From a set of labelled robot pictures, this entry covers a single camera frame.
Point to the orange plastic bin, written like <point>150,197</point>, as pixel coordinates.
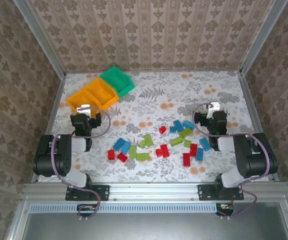
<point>101,92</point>
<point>77,98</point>

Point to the small blue lego brick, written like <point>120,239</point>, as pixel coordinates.
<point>173,129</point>

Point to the small red lego brick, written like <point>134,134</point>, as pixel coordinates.
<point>162,130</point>

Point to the green plastic bin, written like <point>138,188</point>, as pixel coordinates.
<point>120,80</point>

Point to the small green lego brick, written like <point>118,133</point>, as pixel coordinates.
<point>187,143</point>
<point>142,144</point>

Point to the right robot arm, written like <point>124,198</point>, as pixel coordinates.
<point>251,160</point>

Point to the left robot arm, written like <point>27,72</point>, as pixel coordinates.
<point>59,155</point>

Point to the wide aluminium mounting beam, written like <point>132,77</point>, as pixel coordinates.
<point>154,191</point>

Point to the grey metal sheet panel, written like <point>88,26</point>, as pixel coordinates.
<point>154,225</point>

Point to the aluminium side rail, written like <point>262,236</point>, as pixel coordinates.
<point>251,110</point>
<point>51,117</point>

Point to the thin aluminium back rail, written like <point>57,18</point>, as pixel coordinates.
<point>184,70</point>

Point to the aluminium frame post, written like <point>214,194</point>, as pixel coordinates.
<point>262,37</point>
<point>40,40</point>

